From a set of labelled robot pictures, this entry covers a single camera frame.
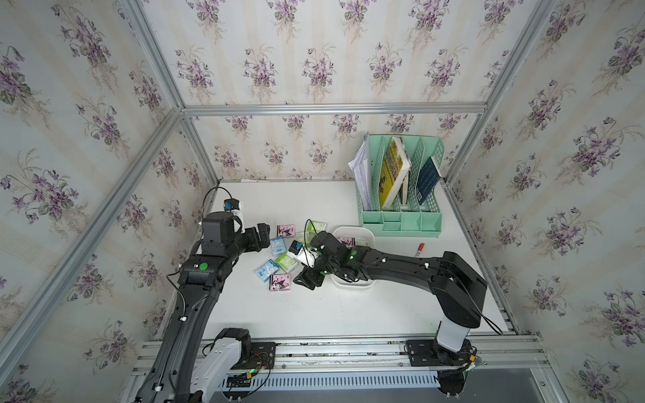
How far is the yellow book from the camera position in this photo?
93cm

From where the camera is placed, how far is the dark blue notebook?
1030 millimetres

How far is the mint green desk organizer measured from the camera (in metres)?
0.98
